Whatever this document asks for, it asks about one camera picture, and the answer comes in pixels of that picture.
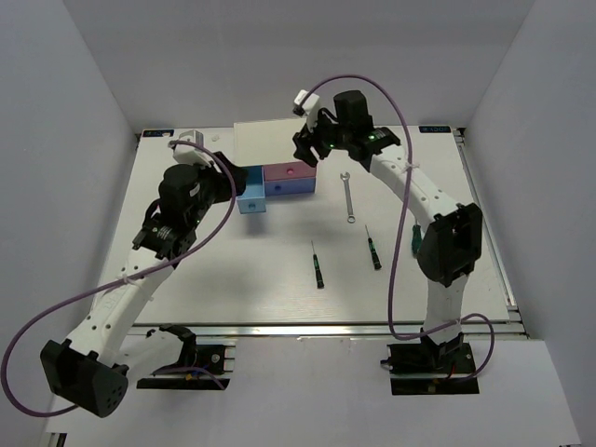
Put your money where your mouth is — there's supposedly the blue label sticker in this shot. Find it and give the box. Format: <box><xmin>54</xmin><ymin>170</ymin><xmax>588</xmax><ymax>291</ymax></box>
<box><xmin>142</xmin><ymin>129</ymin><xmax>174</xmax><ymax>138</ymax></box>
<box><xmin>418</xmin><ymin>126</ymin><xmax>452</xmax><ymax>133</ymax></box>

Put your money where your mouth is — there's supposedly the pink drawer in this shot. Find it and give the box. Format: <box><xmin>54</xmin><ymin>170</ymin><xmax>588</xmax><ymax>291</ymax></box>
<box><xmin>263</xmin><ymin>161</ymin><xmax>317</xmax><ymax>182</ymax></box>

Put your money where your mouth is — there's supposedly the white drawer cabinet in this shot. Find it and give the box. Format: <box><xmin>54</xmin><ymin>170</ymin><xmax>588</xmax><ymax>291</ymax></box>
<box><xmin>234</xmin><ymin>118</ymin><xmax>305</xmax><ymax>167</ymax></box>

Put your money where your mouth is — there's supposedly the green handled screwdriver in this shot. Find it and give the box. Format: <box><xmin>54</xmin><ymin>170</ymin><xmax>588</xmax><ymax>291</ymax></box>
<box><xmin>411</xmin><ymin>223</ymin><xmax>423</xmax><ymax>257</ymax></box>

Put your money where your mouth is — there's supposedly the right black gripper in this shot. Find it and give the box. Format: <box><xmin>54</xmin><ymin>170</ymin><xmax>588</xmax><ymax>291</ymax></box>
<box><xmin>293</xmin><ymin>109</ymin><xmax>352</xmax><ymax>169</ymax></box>

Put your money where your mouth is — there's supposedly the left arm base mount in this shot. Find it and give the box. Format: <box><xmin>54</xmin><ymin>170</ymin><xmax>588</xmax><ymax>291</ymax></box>
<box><xmin>136</xmin><ymin>324</ymin><xmax>236</xmax><ymax>391</ymax></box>

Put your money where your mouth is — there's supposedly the blue label sticker right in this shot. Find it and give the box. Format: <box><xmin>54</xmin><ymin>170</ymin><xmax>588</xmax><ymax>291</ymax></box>
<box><xmin>418</xmin><ymin>126</ymin><xmax>452</xmax><ymax>133</ymax></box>

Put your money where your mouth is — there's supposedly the blue label sticker left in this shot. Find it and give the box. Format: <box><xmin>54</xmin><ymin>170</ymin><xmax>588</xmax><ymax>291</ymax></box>
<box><xmin>142</xmin><ymin>129</ymin><xmax>174</xmax><ymax>138</ymax></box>

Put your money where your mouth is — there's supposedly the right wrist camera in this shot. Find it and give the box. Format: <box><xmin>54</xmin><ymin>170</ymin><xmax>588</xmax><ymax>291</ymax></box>
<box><xmin>292</xmin><ymin>89</ymin><xmax>320</xmax><ymax>133</ymax></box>

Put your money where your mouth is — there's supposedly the purple-blue wide drawer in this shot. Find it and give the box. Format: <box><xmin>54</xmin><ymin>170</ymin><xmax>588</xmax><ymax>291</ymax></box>
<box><xmin>264</xmin><ymin>177</ymin><xmax>316</xmax><ymax>196</ymax></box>

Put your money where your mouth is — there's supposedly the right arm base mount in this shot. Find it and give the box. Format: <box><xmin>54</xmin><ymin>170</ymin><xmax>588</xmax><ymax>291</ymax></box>
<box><xmin>380</xmin><ymin>343</ymin><xmax>480</xmax><ymax>396</ymax></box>

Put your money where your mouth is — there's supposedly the silver combination wrench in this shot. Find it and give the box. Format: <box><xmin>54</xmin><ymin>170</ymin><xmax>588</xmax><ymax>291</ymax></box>
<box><xmin>340</xmin><ymin>171</ymin><xmax>356</xmax><ymax>224</ymax></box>

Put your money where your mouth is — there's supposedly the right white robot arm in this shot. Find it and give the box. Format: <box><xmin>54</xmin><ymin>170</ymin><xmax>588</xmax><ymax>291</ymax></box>
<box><xmin>292</xmin><ymin>90</ymin><xmax>483</xmax><ymax>372</ymax></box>

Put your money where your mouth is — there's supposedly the light blue small drawer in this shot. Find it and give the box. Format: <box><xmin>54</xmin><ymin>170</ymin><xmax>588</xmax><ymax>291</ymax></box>
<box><xmin>237</xmin><ymin>166</ymin><xmax>266</xmax><ymax>214</ymax></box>

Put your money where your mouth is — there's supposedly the small black precision screwdriver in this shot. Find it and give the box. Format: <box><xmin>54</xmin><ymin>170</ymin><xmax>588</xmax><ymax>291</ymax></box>
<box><xmin>311</xmin><ymin>241</ymin><xmax>325</xmax><ymax>290</ymax></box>

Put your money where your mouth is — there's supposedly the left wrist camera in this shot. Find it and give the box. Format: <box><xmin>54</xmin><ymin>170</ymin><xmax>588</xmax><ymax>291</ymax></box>
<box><xmin>169</xmin><ymin>129</ymin><xmax>210</xmax><ymax>166</ymax></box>

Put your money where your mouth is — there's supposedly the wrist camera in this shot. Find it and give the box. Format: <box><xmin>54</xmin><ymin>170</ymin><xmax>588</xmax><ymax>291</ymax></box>
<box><xmin>169</xmin><ymin>129</ymin><xmax>210</xmax><ymax>166</ymax></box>
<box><xmin>292</xmin><ymin>89</ymin><xmax>320</xmax><ymax>133</ymax></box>

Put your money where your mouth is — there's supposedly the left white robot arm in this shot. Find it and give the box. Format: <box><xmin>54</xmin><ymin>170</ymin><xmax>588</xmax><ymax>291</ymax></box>
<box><xmin>41</xmin><ymin>152</ymin><xmax>249</xmax><ymax>418</ymax></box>

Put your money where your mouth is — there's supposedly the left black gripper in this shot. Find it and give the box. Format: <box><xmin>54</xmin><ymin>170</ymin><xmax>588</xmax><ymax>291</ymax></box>
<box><xmin>187</xmin><ymin>152</ymin><xmax>250</xmax><ymax>226</ymax></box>

